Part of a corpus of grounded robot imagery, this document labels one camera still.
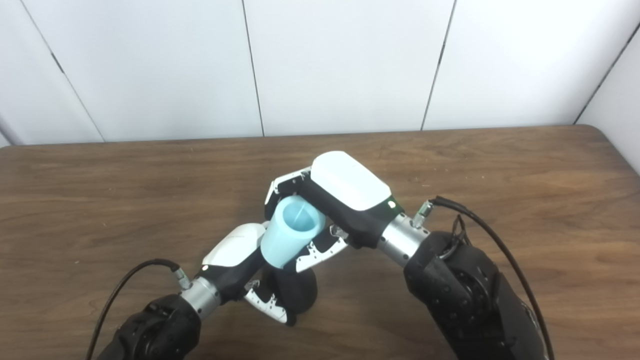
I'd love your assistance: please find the left white and black hand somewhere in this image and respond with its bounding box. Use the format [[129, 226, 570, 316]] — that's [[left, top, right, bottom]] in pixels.
[[200, 222, 301, 327]]

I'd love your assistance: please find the right white and black hand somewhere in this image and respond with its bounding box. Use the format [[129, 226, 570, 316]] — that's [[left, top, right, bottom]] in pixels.
[[264, 151, 405, 273]]

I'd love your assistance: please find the light-blue hose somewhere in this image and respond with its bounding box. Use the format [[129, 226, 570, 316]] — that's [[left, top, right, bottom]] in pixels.
[[260, 195, 327, 270]]

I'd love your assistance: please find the black nozzle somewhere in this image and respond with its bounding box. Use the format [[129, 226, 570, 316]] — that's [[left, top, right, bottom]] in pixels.
[[262, 267, 318, 321]]

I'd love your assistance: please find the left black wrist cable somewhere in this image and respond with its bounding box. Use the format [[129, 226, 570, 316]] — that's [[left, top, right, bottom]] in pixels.
[[86, 258, 193, 360]]

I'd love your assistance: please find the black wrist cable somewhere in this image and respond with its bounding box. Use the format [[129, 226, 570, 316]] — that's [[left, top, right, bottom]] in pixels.
[[86, 258, 193, 360], [411, 195, 556, 360]]

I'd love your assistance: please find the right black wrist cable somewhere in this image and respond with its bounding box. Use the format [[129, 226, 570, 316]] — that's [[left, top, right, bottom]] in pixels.
[[411, 195, 556, 360]]

